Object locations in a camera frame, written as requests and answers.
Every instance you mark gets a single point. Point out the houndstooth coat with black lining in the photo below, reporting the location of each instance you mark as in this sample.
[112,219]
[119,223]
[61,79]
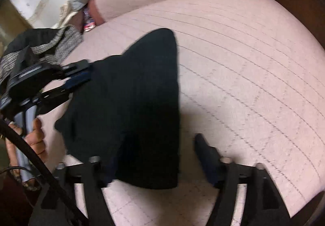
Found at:
[66,40]

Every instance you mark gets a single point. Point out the black pants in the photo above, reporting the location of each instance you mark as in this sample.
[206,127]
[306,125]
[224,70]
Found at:
[132,101]

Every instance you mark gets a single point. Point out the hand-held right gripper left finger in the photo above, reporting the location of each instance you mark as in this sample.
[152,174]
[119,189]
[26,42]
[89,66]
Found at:
[94,172]

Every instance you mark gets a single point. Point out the cream cloth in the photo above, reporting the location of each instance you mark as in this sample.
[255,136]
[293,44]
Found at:
[68,14]

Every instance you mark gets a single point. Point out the person's left hand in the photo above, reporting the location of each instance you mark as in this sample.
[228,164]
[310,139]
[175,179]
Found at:
[36,139]

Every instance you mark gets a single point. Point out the pink quilted bed sheet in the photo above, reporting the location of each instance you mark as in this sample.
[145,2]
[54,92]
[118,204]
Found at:
[241,76]

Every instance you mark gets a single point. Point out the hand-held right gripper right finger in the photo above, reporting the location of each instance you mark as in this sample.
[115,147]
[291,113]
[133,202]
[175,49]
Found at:
[206,155]

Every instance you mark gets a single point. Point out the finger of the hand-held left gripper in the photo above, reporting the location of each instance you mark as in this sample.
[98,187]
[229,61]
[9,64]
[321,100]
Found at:
[76,66]
[57,94]

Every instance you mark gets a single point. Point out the colourful printed packet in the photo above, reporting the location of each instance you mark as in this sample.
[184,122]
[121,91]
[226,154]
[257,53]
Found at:
[88,21]

